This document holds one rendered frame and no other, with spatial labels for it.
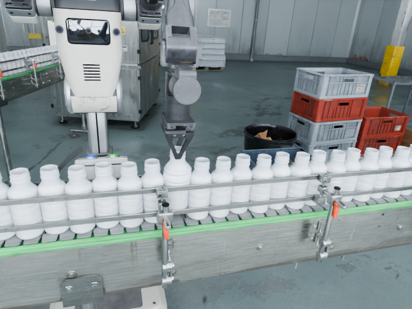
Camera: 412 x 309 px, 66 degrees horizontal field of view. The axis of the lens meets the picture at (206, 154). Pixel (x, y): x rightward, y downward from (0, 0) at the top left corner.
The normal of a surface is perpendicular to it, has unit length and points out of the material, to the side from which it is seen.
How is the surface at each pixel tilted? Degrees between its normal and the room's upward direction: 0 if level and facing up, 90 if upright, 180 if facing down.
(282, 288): 0
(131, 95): 95
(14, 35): 90
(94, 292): 90
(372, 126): 90
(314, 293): 0
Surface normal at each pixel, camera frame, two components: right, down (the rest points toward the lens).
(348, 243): 0.27, 0.39
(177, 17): 0.26, -0.08
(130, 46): -0.04, 0.39
